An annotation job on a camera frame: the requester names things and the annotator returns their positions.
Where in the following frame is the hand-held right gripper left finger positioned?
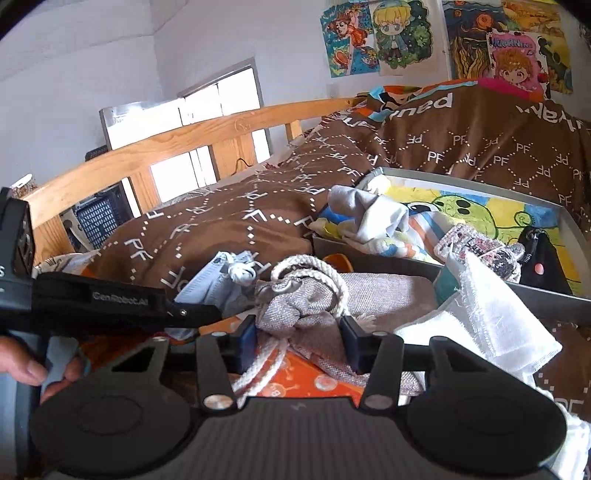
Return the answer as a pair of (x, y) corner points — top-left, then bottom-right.
(99, 315), (257, 415)

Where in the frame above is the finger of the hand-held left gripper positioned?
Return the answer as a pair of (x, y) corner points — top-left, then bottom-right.
(159, 302), (223, 329)

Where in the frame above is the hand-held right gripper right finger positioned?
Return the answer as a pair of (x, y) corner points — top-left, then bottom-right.
(338, 316), (492, 412)

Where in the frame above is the grey drawstring bag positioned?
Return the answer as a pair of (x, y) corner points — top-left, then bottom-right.
(231, 255), (439, 398)

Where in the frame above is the striped towel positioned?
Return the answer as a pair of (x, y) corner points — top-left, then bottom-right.
(309, 205), (446, 261)

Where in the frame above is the white gauze cloth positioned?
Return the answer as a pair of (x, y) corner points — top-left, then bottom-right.
(393, 251), (563, 386)

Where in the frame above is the light grey cloth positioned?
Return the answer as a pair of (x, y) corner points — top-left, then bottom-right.
(327, 185), (411, 245)

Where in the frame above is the pink patterned pouch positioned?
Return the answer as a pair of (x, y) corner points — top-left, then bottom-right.
(434, 224), (527, 280)

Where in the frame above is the grey tray with cartoon picture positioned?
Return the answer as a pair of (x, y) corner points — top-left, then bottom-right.
(310, 167), (587, 324)

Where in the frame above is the black cloth pouch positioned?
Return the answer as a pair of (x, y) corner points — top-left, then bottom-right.
(515, 225), (573, 296)

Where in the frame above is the person's left hand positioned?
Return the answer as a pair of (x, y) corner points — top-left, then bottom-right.
(0, 336), (86, 404)

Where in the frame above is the light blue face mask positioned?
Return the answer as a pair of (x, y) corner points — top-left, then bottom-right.
(178, 250), (257, 315)

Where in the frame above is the dark plastic crate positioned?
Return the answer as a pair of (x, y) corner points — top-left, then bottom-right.
(60, 182), (141, 252)

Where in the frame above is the brown printed blanket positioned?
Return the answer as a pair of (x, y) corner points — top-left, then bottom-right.
(34, 78), (591, 416)

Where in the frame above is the magenta cloth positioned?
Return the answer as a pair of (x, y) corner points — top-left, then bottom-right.
(478, 76), (546, 101)

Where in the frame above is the wooden bed frame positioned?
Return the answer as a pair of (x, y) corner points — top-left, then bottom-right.
(21, 96), (368, 268)

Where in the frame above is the group of cartoon wall posters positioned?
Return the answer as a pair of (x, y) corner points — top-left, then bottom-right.
(321, 0), (575, 95)

